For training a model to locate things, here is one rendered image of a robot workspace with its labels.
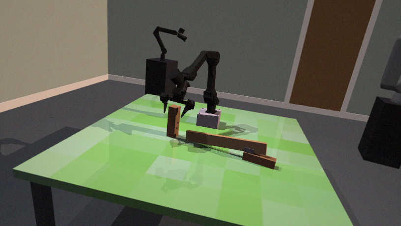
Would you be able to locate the long brown wooden rail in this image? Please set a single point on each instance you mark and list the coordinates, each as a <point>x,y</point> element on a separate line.
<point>226,142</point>

